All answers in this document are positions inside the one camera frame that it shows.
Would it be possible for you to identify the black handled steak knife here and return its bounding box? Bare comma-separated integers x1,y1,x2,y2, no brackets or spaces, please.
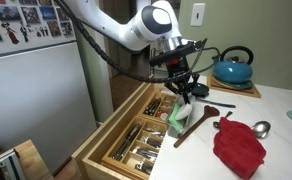
149,99,162,116
145,99,157,116

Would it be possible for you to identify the steel ladle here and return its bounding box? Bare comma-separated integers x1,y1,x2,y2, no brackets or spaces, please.
250,120,272,140

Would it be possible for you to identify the red cloth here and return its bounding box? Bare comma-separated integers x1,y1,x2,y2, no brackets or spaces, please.
213,116,267,180

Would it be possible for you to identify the black round dish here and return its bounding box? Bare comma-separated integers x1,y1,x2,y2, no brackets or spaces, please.
190,82,210,98

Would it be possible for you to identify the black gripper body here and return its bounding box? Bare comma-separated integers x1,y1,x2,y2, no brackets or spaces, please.
166,59,193,87

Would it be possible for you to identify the black suit figure magnet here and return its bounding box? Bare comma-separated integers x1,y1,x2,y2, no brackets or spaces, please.
19,21,31,43

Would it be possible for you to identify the teal round mat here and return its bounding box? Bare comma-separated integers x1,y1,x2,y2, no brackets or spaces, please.
213,77,254,91

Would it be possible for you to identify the grey street photo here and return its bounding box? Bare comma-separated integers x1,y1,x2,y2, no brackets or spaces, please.
55,7,70,22

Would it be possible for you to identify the small figures magnet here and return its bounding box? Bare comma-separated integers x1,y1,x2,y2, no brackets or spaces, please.
35,25,50,38

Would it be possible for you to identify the blue sky photo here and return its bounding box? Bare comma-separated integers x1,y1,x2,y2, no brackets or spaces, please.
39,6,58,22

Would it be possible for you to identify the small bamboo cutlery organizer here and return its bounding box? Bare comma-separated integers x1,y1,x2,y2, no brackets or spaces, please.
139,87,180,126

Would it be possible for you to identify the dark wooden spoon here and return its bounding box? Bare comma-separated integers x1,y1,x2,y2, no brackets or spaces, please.
173,105,221,149

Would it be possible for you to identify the red and white utensil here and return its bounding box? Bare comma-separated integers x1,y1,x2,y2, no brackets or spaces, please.
158,110,170,122

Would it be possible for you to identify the wooden robot stand top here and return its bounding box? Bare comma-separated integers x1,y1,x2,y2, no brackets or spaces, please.
14,139,55,180

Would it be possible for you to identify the dark landscape photo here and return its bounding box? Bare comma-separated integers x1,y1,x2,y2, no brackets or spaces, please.
45,20,63,38

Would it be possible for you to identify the building photo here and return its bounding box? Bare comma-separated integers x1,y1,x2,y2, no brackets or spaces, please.
0,4,22,22

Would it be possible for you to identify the steel dessert fork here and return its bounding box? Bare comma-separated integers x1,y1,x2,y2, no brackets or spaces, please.
134,161,153,175

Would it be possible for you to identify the steel table knife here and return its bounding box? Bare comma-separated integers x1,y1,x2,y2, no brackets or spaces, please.
111,128,135,161
120,125,142,158

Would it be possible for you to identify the black corrugated cable conduit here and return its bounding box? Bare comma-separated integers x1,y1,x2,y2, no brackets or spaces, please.
54,0,220,84

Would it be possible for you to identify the red dress lady magnet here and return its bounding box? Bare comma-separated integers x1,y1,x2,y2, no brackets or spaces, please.
0,21,21,46

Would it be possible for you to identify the large bamboo cutlery organizer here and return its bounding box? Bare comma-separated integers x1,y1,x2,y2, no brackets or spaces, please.
101,115,170,180

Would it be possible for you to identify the white light switch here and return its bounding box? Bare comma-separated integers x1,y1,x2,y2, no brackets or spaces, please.
190,2,207,27

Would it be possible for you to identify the crowd photo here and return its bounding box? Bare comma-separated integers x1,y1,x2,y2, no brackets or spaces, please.
20,6,41,25

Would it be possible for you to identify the grey metal rail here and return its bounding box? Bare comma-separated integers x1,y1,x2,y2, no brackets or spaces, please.
0,148,29,180

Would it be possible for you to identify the square wooden trivet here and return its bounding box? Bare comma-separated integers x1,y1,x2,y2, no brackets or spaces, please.
206,73,262,99

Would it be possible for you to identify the white plastic item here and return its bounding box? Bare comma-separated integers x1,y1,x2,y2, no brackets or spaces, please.
160,89,178,98

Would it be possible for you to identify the light wooden drawer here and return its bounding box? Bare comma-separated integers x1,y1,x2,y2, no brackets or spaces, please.
70,79,184,180

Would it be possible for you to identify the white refrigerator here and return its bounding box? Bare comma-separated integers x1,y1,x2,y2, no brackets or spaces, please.
0,0,99,174

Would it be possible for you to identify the teal kettle black handle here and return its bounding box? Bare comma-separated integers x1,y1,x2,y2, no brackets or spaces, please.
211,45,255,85

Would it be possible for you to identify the small dark metal spoon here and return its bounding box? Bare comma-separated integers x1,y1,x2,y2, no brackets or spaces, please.
212,110,234,130

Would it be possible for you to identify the dark portrait photo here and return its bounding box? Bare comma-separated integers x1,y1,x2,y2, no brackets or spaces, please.
59,21,75,38

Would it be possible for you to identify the steel tablespoon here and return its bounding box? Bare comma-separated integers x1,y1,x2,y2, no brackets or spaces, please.
132,148,159,163

